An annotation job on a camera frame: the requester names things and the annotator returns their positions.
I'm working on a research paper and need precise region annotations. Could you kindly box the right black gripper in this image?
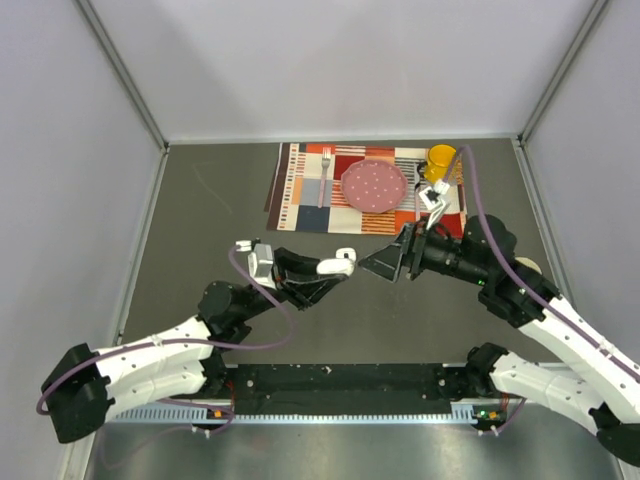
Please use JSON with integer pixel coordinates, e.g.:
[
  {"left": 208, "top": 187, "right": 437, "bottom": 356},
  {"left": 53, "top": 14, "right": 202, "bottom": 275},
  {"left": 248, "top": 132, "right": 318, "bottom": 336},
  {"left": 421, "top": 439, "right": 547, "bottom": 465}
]
[{"left": 356, "top": 214, "right": 489, "bottom": 286}]

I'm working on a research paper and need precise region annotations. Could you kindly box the white earbud case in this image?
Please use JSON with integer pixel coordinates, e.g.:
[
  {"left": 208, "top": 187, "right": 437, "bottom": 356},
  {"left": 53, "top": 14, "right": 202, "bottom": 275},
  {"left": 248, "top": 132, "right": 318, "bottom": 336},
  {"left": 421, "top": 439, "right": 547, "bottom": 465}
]
[{"left": 316, "top": 247, "right": 357, "bottom": 277}]

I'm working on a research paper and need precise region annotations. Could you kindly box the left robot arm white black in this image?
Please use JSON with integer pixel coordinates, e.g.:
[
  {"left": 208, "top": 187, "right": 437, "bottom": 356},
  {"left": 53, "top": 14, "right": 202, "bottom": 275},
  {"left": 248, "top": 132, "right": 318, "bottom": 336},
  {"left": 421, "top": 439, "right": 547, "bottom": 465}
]
[{"left": 36, "top": 240, "right": 357, "bottom": 444}]

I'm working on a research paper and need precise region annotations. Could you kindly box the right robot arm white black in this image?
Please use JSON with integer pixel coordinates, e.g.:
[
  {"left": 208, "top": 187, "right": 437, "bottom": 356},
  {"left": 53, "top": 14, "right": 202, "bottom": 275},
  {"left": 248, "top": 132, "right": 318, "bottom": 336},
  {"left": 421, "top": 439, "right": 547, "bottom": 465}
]
[{"left": 359, "top": 215, "right": 639, "bottom": 466}]

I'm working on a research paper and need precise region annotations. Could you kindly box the patchwork colourful placemat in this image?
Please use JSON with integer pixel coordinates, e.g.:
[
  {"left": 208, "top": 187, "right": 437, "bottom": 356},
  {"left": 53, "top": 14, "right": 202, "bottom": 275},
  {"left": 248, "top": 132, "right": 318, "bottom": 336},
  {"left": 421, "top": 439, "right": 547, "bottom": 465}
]
[{"left": 266, "top": 143, "right": 446, "bottom": 236}]

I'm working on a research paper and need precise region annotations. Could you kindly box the pink dotted plate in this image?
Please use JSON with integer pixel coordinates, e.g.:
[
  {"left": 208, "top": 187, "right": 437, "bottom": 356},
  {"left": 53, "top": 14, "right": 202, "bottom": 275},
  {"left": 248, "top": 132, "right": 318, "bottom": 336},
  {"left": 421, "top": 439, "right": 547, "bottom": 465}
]
[{"left": 341, "top": 160, "right": 408, "bottom": 214}]

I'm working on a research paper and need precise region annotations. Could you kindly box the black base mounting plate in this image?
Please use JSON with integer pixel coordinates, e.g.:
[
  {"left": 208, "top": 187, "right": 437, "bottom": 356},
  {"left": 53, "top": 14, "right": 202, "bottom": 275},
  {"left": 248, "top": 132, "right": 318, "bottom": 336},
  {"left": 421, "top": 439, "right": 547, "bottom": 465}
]
[{"left": 169, "top": 362, "right": 506, "bottom": 415}]

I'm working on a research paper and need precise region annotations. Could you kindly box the yellow mug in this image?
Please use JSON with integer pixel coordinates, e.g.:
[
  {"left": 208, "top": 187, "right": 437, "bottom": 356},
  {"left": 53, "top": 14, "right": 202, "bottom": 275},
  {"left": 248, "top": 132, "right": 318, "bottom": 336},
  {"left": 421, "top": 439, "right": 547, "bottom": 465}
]
[{"left": 417, "top": 144, "right": 457, "bottom": 184}]

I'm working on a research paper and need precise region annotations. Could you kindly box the beige ceramic mug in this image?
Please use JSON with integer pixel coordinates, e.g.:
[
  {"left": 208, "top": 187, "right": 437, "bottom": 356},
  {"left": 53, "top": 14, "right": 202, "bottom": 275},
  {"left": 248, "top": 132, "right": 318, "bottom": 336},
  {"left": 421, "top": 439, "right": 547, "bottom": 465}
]
[{"left": 515, "top": 257, "right": 542, "bottom": 274}]

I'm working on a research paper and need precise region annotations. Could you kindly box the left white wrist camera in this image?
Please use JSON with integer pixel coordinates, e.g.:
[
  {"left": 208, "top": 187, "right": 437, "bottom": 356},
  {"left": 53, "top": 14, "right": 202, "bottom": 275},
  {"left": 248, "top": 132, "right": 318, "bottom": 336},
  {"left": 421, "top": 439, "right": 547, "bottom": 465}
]
[{"left": 235, "top": 239, "right": 276, "bottom": 289}]

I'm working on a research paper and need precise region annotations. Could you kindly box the pink handled fork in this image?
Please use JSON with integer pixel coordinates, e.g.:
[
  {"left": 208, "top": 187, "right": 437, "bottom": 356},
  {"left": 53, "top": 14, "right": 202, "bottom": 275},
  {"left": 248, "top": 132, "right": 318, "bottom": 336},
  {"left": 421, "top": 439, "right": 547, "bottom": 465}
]
[{"left": 317, "top": 147, "right": 332, "bottom": 208}]

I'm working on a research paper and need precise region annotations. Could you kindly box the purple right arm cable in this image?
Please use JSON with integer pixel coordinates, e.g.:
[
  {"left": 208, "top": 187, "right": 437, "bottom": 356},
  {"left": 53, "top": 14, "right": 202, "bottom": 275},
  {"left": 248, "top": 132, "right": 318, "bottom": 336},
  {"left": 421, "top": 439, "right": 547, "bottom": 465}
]
[{"left": 447, "top": 144, "right": 640, "bottom": 436}]

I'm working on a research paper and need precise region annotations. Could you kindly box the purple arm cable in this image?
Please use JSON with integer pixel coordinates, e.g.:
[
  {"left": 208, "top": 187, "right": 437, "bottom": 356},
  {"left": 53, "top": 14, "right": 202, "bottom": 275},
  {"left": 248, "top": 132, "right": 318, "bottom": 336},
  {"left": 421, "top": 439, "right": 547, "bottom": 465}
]
[
  {"left": 34, "top": 247, "right": 297, "bottom": 469},
  {"left": 447, "top": 144, "right": 640, "bottom": 436}
]

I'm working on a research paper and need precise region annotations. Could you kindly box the grey slotted cable duct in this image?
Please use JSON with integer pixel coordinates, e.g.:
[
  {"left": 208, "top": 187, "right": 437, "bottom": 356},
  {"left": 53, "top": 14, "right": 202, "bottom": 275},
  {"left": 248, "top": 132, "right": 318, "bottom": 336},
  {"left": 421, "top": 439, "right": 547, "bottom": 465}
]
[{"left": 107, "top": 398, "right": 506, "bottom": 426}]

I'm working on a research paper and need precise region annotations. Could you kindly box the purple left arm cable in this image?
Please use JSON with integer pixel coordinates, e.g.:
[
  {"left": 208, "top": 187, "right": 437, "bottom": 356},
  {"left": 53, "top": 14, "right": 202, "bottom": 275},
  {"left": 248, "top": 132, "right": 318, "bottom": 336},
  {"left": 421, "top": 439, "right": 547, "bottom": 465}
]
[{"left": 34, "top": 247, "right": 297, "bottom": 469}]

